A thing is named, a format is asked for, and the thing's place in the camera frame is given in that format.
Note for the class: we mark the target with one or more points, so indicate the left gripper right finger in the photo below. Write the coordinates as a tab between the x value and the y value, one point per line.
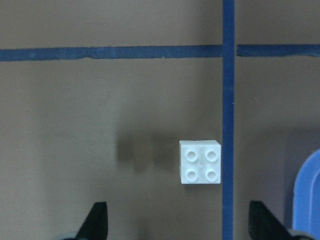
263	225

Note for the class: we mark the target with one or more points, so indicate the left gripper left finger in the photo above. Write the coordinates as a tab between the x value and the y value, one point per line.
95	226

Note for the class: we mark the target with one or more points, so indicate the white block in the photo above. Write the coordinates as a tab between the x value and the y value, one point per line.
199	162

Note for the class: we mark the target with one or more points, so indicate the blue plastic tray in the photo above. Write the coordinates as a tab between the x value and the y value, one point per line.
306	198

